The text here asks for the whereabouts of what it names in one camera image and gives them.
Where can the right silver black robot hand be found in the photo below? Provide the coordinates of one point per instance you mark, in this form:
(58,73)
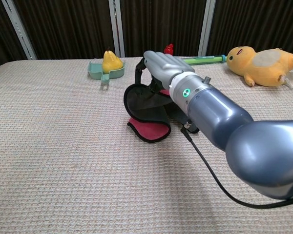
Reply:
(166,64)

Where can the silver partition post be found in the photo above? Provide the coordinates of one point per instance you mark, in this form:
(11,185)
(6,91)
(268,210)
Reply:
(116,26)
(206,26)
(18,26)

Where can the beige waffle-weave tablecloth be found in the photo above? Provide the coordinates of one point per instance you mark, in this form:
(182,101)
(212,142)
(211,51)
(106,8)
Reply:
(63,158)

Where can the yellow toy pear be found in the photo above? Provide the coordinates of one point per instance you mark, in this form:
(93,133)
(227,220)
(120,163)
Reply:
(111,62)

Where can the green and blue toothbrush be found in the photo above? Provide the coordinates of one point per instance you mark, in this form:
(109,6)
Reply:
(205,59)

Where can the yellow plush toy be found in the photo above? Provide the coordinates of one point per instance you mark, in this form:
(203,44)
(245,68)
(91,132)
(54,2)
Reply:
(263,65)

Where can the teal plastic dustpan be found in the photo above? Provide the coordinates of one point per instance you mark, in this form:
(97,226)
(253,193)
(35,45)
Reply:
(95,70)

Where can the black bottle with red cap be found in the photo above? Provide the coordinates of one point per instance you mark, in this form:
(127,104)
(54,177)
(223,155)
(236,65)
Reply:
(169,49)

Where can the black and red cloth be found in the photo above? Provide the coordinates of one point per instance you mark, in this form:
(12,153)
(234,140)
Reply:
(146,102)

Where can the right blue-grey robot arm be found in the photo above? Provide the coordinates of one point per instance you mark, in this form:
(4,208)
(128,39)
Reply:
(222,114)

